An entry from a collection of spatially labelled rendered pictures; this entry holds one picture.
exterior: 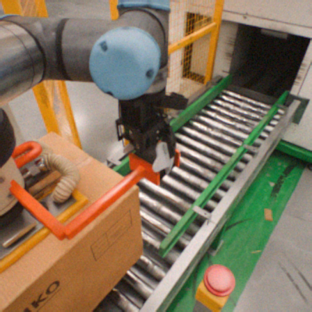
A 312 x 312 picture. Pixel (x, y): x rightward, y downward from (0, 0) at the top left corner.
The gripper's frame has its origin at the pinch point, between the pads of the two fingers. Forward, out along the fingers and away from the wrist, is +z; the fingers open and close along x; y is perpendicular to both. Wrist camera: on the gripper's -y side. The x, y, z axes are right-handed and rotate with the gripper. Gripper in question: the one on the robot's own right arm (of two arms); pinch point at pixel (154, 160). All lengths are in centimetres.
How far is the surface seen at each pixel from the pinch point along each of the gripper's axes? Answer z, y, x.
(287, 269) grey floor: 121, -73, 48
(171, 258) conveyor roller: 67, -11, 1
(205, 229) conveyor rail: 62, -29, 6
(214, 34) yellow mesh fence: 28, -160, -73
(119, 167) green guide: 57, -29, -49
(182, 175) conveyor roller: 67, -54, -24
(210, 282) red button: 17.4, 8.4, 23.4
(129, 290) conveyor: 73, 10, -6
